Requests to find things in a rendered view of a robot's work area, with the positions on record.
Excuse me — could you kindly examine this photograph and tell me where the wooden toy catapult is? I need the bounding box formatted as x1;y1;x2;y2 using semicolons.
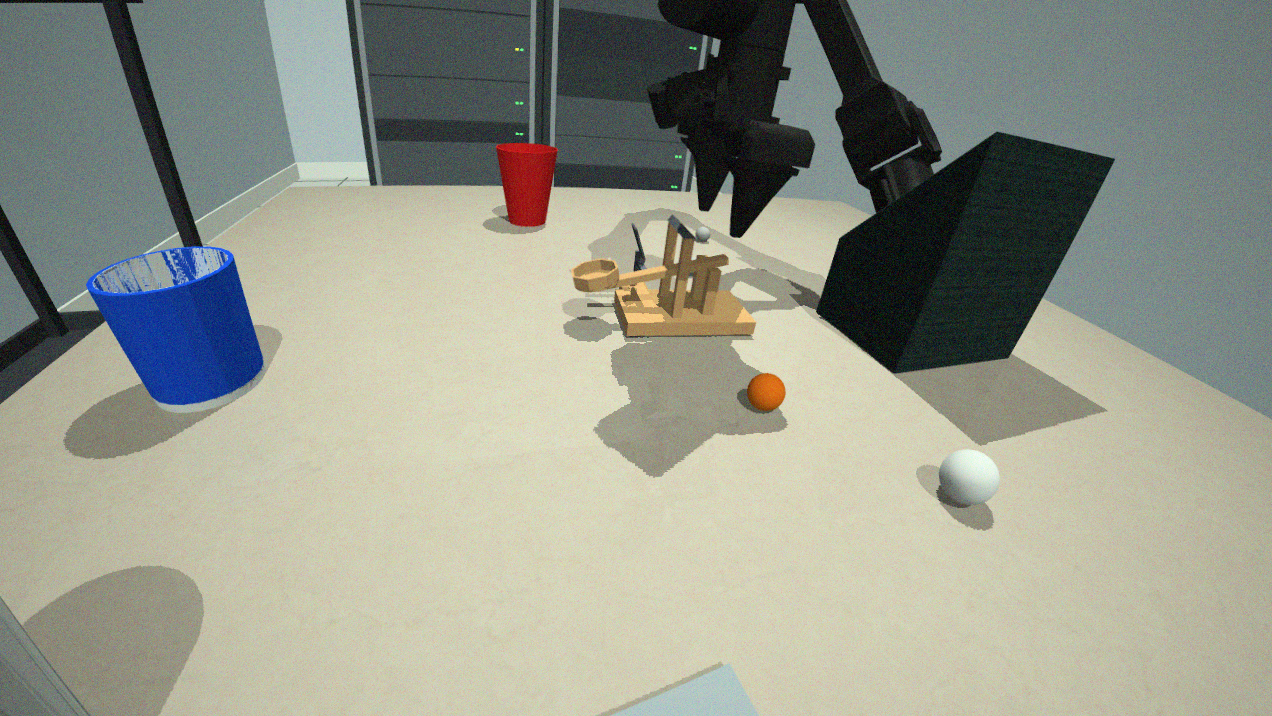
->
571;215;756;337

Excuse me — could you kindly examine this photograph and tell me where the blue mug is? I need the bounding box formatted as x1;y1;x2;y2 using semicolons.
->
86;245;266;413

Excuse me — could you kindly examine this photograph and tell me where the orange ball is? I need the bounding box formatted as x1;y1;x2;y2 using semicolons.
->
747;373;786;411

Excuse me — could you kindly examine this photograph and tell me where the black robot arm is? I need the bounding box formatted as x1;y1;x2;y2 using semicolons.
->
647;0;943;212

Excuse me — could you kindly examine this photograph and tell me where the white ball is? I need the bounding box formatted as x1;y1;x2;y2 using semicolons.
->
939;449;1000;505

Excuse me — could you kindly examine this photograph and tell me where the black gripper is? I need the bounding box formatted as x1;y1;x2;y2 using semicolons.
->
677;45;815;238

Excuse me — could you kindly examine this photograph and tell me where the red plastic cup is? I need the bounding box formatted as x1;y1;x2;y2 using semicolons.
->
496;142;557;226

